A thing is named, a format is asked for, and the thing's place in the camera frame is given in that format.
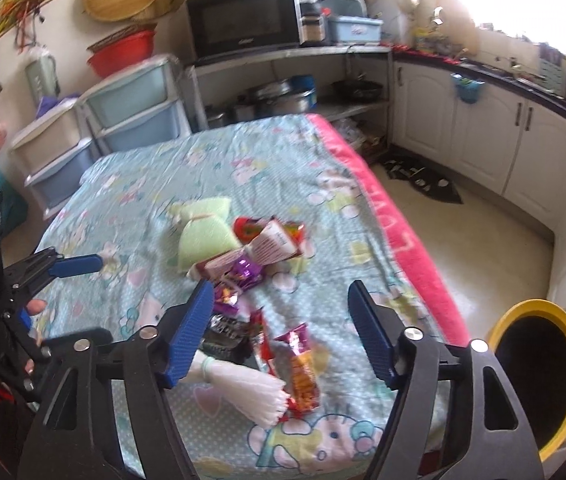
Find black green snack packet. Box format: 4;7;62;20
199;313;251;364

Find purple candy wrapper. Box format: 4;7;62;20
206;252;263;316

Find red cylindrical candy tube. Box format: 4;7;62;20
233;217;306;256

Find red orange snack wrapper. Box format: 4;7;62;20
275;323;320;415

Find red white paper box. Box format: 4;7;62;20
187;240;296;282

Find yellow rimmed trash bin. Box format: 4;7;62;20
487;299;566;462

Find hello kitty tablecloth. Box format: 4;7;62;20
34;116;448;479

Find teal plastic drawer unit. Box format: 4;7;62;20
77;54;192;155

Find red plastic basin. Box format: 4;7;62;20
88;29;155;78

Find black floor mat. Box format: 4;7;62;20
381;154;463;205

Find steel pots on shelf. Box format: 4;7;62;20
205;75;318;128

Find black microwave oven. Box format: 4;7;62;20
179;0;300;63

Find black frying pan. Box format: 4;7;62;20
332;79;384;103

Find black granite countertop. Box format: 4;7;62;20
391;49;566;120

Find metal shelf rack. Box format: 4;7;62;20
180;46;391;134

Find blue hanging basket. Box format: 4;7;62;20
451;73;485;104

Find blue dish rack box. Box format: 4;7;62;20
327;15;383;46

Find black blender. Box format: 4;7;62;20
295;0;326;47

